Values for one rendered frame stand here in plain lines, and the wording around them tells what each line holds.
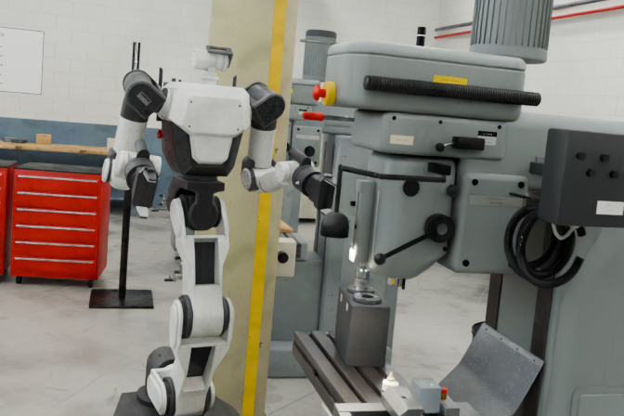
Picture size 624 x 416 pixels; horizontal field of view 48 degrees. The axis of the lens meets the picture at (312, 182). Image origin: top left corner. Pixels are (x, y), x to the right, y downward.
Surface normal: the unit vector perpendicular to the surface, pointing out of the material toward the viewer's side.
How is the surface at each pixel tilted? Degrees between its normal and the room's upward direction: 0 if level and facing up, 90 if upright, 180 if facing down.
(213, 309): 66
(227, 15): 90
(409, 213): 90
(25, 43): 90
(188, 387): 30
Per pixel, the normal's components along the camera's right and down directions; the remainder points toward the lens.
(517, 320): -0.96, -0.05
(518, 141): 0.26, 0.13
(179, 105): -0.30, -0.01
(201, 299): 0.44, -0.28
